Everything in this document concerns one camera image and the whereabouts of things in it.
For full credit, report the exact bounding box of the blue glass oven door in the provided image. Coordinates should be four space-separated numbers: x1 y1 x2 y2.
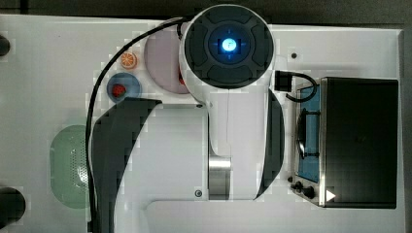
296 86 321 183

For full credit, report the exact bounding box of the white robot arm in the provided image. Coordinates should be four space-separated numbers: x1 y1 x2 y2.
89 4 284 233

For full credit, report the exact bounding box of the black toaster oven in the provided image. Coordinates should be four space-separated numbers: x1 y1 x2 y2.
289 77 398 209

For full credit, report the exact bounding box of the red ketchup bottle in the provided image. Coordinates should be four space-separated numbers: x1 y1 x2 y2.
179 72 186 85

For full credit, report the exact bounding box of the blue bowl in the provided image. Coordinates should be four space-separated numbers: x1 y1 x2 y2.
106 73 142 103

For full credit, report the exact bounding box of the red strawberry toy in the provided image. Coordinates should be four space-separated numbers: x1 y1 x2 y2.
112 83 126 98

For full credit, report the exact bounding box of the orange slice toy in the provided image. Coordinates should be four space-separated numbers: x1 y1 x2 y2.
120 51 138 70

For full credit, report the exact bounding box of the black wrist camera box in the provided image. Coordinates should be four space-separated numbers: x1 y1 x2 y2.
274 71 292 92

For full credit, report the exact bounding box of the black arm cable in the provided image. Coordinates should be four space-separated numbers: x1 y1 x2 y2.
85 17 189 233

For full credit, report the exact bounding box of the black cylinder post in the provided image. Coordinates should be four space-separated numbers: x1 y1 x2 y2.
0 35 11 56
0 187 26 228

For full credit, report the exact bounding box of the black cylinder post upper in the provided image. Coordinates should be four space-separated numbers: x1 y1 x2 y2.
0 35 11 56

